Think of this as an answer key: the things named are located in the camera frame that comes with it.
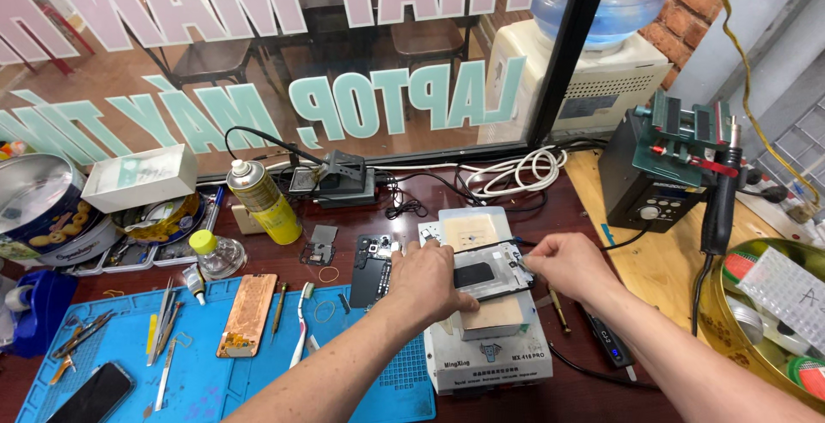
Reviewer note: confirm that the red stool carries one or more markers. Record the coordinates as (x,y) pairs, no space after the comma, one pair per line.
(51,30)

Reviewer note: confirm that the dark metal pliers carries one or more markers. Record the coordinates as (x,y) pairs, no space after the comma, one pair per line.
(80,336)

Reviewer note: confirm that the person's right hand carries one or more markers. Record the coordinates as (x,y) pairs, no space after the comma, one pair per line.
(577,265)

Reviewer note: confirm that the yellow spray can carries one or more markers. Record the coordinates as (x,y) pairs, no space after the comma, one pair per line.
(267,204)

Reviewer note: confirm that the white bubble sheet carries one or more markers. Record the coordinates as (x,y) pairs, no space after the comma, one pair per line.
(783,294)

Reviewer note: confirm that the blue cookie tin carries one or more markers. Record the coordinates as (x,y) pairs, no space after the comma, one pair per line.
(42,210)

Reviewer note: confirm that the green board holder clamp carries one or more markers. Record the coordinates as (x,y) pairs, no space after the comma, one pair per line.
(677,146)

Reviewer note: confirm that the black usb tester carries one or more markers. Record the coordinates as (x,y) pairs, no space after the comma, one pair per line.
(609,339)

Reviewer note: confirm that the silver scalpel knife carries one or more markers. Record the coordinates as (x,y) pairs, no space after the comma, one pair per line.
(165,375)

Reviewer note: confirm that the black soldering iron stand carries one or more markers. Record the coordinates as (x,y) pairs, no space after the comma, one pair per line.
(341,181)

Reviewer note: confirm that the person's left hand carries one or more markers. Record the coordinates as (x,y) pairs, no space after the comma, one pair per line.
(425,281)

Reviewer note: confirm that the round gold tin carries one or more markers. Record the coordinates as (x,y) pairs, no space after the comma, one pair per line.
(718,333)

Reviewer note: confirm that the black phone mid frame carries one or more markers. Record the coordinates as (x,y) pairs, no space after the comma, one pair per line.
(368,275)

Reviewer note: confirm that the grey metal shield plate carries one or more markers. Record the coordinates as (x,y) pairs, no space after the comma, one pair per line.
(324,234)

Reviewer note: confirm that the small black board frame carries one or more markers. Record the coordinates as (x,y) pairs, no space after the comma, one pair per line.
(317,254)

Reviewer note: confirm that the beige socket box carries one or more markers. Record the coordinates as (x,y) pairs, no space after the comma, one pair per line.
(245,220)

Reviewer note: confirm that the clear bottle yellow cap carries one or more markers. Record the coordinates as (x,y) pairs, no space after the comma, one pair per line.
(219,255)

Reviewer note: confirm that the bunch of metal tweezers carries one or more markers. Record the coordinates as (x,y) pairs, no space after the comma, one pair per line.
(164,320)

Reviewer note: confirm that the thin metal tool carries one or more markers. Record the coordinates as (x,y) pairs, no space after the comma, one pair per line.
(523,264)

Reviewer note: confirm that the small white glue tube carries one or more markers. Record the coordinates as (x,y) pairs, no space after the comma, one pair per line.
(195,284)

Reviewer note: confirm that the black hot air station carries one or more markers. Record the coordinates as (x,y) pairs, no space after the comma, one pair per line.
(635,201)

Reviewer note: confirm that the white toothbrush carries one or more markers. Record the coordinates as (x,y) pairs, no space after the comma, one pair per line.
(300,333)

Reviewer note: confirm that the clear plastic parts tray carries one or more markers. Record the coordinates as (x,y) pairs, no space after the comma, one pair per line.
(129,255)

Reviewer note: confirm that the white screen separator machine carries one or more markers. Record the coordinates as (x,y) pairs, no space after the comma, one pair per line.
(490,362)

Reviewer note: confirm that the white water dispenser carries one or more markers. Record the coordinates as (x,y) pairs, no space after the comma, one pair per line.
(606,88)

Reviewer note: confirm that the gold tin lid with parts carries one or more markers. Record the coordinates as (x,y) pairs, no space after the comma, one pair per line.
(164,220)

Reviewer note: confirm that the tan silicone pad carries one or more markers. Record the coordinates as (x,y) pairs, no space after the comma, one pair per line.
(474,230)

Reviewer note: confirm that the white cardboard box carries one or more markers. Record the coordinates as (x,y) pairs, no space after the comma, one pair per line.
(138,178)

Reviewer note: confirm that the copper phone back plate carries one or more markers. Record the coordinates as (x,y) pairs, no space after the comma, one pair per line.
(248,313)

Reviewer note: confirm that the blue silicone work mat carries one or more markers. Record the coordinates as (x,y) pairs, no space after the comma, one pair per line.
(212,387)

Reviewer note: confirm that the blue tape dispenser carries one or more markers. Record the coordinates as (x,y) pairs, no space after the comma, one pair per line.
(42,310)

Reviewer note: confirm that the brown chair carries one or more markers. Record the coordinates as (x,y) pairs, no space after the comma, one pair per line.
(426,40)
(209,59)

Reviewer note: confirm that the black smartphone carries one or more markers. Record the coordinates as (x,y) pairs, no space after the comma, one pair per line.
(93,397)

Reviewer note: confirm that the blue water bottle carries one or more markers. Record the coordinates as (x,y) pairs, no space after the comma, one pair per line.
(612,4)

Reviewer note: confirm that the yellow rubber band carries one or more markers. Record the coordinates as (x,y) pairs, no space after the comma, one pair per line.
(329,274)
(324,311)

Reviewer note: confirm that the red green tape roll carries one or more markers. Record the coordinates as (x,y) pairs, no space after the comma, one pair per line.
(738,267)
(811,378)

